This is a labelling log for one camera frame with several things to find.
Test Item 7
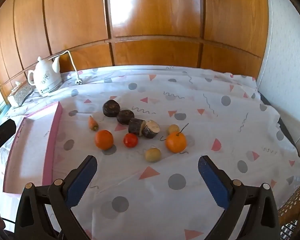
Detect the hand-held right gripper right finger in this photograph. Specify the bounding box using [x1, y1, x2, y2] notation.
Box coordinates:
[198, 155, 282, 240]

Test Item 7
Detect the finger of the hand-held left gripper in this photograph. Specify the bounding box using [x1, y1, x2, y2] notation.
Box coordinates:
[0, 119, 17, 157]

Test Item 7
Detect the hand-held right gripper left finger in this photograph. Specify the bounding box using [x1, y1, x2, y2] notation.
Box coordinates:
[14, 155, 98, 240]

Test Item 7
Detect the pink shallow cardboard tray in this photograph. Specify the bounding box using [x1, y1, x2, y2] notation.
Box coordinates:
[2, 102, 63, 195]

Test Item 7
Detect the orange without stem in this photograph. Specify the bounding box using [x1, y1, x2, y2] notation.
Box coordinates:
[95, 129, 114, 150]

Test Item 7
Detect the orange with thin stem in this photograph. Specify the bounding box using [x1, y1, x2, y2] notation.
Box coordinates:
[165, 123, 189, 153]

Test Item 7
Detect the small carrot piece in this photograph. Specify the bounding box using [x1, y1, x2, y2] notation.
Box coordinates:
[88, 115, 99, 131]

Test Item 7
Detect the red tomato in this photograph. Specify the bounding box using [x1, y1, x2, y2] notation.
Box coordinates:
[123, 133, 139, 148]

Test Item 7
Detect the dark cylindrical root piece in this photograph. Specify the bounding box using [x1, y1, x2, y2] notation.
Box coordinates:
[128, 117, 147, 137]

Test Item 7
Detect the oval dark root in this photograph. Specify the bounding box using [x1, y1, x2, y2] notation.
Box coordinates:
[116, 110, 135, 125]

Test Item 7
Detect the large round dark root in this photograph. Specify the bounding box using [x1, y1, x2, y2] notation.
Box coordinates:
[102, 100, 121, 117]

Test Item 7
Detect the dark root piece pale face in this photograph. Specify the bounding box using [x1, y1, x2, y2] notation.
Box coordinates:
[142, 120, 161, 139]

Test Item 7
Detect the white patterned tablecloth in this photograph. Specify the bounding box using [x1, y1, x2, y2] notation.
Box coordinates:
[0, 65, 300, 240]

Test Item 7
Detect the silver embossed tissue box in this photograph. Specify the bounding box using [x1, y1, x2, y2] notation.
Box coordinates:
[7, 81, 36, 107]

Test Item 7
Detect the grey kettle base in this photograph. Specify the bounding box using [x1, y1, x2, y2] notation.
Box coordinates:
[36, 82, 63, 97]

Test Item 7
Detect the white ceramic electric kettle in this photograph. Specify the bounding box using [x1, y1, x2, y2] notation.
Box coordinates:
[27, 56, 62, 93]

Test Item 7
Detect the wicker chair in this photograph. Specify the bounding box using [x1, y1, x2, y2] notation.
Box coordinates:
[277, 175, 300, 240]

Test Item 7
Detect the white power cord with plug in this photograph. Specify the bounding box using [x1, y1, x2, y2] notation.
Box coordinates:
[49, 50, 84, 85]

